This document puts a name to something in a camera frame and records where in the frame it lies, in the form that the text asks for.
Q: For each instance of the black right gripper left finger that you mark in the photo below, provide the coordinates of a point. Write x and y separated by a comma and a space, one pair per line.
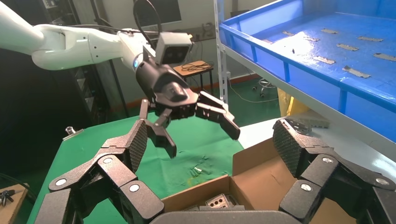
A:
117, 167

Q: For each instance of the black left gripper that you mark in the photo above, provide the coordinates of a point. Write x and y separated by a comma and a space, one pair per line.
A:
167, 89

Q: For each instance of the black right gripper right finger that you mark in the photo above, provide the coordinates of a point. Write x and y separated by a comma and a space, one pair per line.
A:
318, 173

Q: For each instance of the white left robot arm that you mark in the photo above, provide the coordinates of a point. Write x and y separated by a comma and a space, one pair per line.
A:
71, 46

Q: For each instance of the brown cardboard box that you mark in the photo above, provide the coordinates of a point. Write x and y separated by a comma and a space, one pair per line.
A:
256, 188

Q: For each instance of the blue plastic tray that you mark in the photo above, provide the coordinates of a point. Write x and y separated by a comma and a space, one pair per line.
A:
355, 89

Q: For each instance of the green cloth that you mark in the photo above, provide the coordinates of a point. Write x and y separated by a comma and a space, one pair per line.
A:
191, 145

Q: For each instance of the small white paper scrap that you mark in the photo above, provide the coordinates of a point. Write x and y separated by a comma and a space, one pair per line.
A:
198, 169

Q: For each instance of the folded grey metal part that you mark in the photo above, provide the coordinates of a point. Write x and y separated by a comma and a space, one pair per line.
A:
298, 126

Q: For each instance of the silver binder clip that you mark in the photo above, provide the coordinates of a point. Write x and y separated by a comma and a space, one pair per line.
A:
74, 134

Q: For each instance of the small wooden stool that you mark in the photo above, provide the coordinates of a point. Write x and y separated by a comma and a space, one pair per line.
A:
193, 69

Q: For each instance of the white metal shelf board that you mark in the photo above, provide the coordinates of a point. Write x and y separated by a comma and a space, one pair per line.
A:
355, 130

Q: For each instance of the white perforated shelf upright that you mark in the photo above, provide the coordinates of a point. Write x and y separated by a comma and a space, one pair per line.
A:
221, 61

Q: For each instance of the yellow plastic bag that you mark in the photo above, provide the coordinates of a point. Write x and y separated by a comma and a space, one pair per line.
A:
286, 105

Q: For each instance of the silver metal I/O shield plate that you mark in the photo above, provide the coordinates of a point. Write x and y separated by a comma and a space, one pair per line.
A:
225, 199

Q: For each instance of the office chair base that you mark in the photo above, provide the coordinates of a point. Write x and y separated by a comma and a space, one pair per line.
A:
264, 86

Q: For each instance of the black equipment rack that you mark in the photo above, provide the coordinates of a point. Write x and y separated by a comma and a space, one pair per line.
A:
92, 86

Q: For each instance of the grey tape piece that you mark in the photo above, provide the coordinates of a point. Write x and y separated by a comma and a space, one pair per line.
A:
287, 33
324, 60
267, 41
329, 31
347, 47
355, 71
311, 39
384, 57
370, 39

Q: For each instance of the wooden board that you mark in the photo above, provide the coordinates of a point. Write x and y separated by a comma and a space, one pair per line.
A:
12, 207

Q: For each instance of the small black clip bundle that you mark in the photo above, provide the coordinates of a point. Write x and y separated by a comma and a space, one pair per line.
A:
5, 196

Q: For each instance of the dark window pane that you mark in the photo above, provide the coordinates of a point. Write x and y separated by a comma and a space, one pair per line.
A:
168, 10

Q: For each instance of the large grey metal bracket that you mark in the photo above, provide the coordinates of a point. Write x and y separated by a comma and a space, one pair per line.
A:
312, 119

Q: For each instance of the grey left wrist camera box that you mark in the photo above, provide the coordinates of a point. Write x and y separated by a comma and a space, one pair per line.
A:
173, 46

